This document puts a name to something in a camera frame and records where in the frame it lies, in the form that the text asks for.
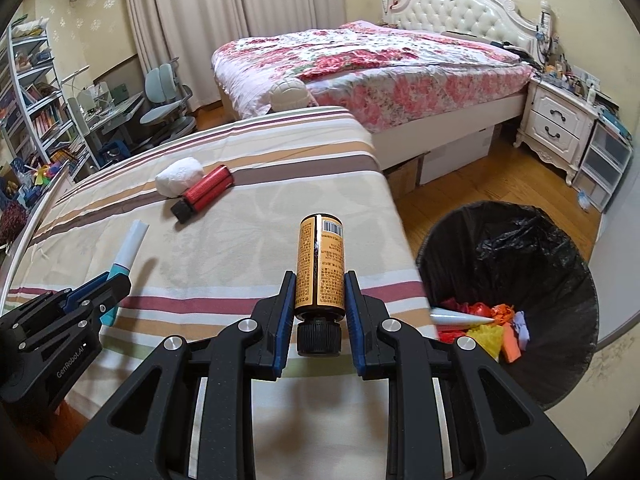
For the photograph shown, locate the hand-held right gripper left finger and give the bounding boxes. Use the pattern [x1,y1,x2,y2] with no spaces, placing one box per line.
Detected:
[55,270,297,480]

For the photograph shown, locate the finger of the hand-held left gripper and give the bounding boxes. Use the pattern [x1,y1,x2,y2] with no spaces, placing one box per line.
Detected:
[75,275,133,328]
[59,270,120,308]

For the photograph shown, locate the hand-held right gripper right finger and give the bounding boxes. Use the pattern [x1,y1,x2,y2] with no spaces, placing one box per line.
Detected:
[344,270,587,480]

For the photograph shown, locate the teal white tube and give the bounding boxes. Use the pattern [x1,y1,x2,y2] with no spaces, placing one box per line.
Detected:
[99,220,150,326]

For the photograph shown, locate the orange label bottle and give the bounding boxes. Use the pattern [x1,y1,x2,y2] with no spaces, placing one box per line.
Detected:
[292,214,347,358]

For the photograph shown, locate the yellow foam net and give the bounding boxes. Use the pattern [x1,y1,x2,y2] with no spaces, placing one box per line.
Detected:
[465,324,503,361]

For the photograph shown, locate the orange paper piece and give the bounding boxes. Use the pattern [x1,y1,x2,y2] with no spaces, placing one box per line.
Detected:
[500,322,524,364]

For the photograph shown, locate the pale purple paper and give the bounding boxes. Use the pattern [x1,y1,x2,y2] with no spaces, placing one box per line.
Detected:
[512,310,534,351]

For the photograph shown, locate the black bag trash bin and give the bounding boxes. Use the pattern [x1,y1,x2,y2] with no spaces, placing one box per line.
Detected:
[416,201,600,411]

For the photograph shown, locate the dark red knitted cloth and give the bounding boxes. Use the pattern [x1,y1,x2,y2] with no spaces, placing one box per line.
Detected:
[0,205,29,247]

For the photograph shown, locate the pile of colourful toys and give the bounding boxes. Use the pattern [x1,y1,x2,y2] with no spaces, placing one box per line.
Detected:
[20,160,57,207]

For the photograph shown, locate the white crumpled paper ball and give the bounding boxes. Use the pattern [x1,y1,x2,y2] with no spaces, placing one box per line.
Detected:
[155,156,205,199]

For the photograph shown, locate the red bottle black cap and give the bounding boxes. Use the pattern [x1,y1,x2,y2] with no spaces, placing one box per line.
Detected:
[170,165,235,225]

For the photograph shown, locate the brown cardboard box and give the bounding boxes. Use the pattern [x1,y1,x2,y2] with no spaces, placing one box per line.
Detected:
[385,157,426,197]

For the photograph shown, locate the white study desk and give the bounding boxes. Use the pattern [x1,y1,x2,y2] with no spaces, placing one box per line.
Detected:
[65,82,147,161]

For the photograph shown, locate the white bookshelf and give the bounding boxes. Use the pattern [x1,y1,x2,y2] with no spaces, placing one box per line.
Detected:
[0,19,97,182]

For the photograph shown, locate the white cardboard box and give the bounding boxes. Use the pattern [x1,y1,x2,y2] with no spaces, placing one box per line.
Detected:
[417,125,497,187]

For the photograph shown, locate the grey desk chair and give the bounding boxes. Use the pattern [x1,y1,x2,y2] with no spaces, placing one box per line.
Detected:
[139,64,197,144]

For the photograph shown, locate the white desk lamp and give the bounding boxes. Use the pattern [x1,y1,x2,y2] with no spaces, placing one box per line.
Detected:
[61,64,92,97]

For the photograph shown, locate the white shell-shaped pillow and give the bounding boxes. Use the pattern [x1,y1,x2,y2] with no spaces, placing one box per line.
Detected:
[269,79,310,114]

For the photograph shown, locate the floral quilt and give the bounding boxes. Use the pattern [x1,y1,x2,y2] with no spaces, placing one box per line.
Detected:
[211,20,533,133]

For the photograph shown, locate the beige curtains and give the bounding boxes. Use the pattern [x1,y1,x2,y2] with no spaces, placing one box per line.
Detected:
[122,0,347,112]

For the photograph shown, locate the white nightstand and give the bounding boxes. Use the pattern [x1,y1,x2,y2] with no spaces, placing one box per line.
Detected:
[515,77,599,187]

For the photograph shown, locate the plastic drawer unit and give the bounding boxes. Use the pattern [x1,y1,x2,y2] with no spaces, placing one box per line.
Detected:
[575,121,634,212]

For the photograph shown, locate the group of small bottles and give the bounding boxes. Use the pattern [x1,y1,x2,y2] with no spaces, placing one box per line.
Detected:
[537,10,603,102]

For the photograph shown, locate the white tufted headboard bed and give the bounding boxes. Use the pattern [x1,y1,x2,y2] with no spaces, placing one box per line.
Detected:
[212,0,551,156]

